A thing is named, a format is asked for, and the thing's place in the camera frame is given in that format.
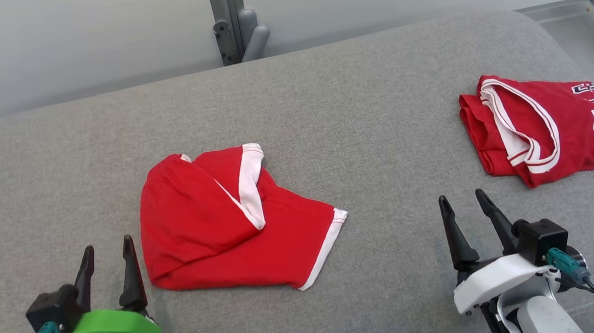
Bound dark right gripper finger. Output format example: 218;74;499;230
438;193;481;272
475;187;518;257

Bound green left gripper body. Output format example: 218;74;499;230
51;305;162;333

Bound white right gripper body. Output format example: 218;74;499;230
451;251;556;315

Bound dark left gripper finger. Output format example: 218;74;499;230
114;234;149;313
71;245;99;313

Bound red shorts with white trim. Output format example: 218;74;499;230
135;136;354;302

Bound red jersey with white trim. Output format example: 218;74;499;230
456;67;594;193

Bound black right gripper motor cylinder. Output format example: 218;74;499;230
554;244;589;292

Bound grey fabric sofa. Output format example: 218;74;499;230
0;4;594;333

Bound grey metal post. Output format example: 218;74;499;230
207;0;273;67

